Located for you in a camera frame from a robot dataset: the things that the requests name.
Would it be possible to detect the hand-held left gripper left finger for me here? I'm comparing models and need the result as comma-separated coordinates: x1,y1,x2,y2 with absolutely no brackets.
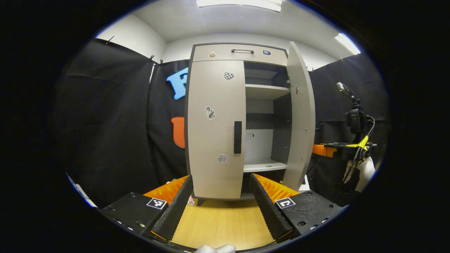
102,175,194,243

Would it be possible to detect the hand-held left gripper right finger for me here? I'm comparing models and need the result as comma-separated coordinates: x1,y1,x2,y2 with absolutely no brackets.
249,173,347,244

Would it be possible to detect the beige shoe cabinet door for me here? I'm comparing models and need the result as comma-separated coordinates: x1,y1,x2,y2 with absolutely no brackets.
186,60,246,200
281,41,316,192

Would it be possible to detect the beige double-door shoe cabinet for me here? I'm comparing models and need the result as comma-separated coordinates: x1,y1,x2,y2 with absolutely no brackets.
184,41,316,206

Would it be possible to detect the beige cabinet shelf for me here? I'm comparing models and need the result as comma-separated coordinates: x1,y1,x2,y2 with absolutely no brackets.
243,159,288,173
245,84,291,100

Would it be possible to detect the beige cabinet drawer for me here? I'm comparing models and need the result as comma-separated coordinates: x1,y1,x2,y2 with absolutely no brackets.
192,44,289,66

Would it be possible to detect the ceiling light panel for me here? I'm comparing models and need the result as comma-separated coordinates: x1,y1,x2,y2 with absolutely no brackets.
196,0,282,12
334,33,361,55

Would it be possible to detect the black backdrop cloth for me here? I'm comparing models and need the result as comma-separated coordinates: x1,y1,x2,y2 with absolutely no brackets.
53,38,391,208

